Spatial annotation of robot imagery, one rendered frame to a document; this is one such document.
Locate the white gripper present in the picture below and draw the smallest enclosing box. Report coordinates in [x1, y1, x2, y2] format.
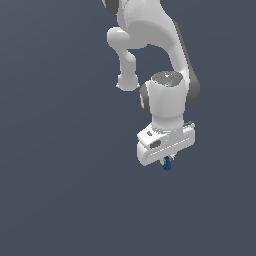
[136, 121, 197, 167]

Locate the small blue object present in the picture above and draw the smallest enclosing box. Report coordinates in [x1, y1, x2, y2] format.
[162, 156, 172, 172]

